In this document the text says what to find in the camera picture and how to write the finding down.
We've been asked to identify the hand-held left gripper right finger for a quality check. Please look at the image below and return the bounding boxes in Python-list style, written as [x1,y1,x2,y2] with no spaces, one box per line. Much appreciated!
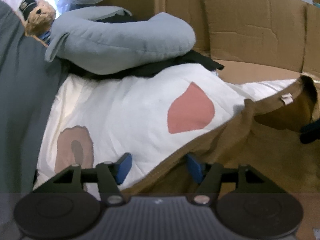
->
[186,154,265,204]

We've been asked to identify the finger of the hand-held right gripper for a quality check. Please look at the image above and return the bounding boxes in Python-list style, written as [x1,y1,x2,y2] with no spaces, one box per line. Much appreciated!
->
[299,120,320,144]

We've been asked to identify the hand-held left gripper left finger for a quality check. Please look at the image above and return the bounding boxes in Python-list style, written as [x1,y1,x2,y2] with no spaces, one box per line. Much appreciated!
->
[54,152,132,204]

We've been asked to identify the brown t-shirt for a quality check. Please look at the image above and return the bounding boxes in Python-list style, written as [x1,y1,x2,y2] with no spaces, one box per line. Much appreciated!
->
[121,75,320,240]

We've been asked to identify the cream bear printed blanket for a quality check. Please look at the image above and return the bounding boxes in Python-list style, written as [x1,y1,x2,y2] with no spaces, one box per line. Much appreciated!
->
[32,64,304,195]

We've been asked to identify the black cloth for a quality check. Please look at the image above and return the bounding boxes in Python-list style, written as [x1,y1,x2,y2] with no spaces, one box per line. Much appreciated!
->
[95,12,225,78]

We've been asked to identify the grey neck pillow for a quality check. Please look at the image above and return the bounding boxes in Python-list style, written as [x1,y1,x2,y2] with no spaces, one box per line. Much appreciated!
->
[44,6,197,75]

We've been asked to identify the dark grey pillow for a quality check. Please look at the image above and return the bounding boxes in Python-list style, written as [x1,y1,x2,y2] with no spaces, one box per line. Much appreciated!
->
[0,0,69,195]

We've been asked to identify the brown cardboard sheet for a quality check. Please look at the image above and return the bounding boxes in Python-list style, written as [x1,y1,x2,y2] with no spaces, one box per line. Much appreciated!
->
[100,0,320,84]

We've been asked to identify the small teddy bear toy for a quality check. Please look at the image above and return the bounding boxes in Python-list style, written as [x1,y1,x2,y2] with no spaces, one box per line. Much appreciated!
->
[19,0,57,45]

